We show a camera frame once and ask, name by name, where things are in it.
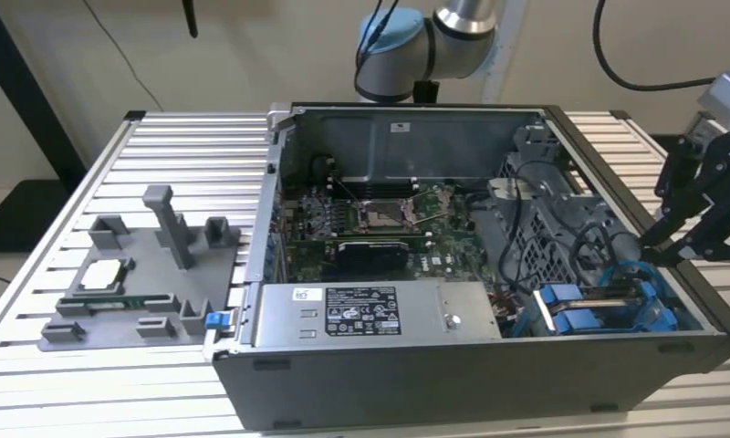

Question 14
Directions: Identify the aluminium profile post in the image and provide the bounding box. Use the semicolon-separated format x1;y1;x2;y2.
479;0;527;107

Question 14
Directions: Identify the CPU socket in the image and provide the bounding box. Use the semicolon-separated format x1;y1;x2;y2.
354;197;415;235

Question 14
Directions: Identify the thin metal locking lever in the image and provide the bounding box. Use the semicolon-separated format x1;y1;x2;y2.
331;175;367;207

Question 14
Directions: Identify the thin black wall cable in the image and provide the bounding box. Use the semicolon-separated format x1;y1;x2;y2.
82;0;166;113

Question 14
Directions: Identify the hard disk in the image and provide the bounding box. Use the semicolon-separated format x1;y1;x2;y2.
531;279;683;337

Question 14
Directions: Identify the looped black wire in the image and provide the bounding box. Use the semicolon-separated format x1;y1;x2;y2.
569;222;641;276

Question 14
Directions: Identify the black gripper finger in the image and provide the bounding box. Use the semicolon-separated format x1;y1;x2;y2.
654;193;730;269
638;141;709;251

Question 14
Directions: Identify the thick black cable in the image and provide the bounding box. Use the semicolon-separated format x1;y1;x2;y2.
591;0;718;92

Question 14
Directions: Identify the grey parts rack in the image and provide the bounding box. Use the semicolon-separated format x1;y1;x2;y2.
37;183;245;353

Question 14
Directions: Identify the black open PC case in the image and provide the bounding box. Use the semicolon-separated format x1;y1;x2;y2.
203;100;730;433

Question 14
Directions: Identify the silver CPU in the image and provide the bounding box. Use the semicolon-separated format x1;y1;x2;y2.
74;258;133;294

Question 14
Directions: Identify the metal socket cover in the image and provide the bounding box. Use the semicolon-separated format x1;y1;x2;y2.
409;188;458;219

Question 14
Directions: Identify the green RAM stick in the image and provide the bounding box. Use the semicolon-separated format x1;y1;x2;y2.
63;294;178;312

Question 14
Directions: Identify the green motherboard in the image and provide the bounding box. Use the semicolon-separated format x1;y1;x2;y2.
275;181;495;285

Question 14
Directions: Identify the long black wire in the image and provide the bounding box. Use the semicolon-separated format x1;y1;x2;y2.
498;158;589;296

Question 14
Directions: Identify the light blue disk wire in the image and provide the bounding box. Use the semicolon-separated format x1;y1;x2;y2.
597;258;661;296

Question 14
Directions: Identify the black RAM slot row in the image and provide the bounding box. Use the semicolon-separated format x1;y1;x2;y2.
334;229;431;242
330;176;419;193

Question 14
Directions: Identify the black graphics card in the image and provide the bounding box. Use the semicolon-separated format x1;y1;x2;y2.
289;238;431;280

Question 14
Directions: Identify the black stand with foot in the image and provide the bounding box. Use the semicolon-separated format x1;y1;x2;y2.
0;0;91;253

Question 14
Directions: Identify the red yellow wire bundle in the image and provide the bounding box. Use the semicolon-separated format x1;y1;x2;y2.
489;285;526;326

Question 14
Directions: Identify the black antenna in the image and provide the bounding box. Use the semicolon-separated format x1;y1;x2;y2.
179;0;201;40

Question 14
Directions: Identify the grey metal disk bay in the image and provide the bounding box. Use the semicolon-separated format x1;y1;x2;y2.
478;125;647;294

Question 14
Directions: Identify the silver power supply unit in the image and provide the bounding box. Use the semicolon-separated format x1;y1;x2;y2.
246;280;503;349

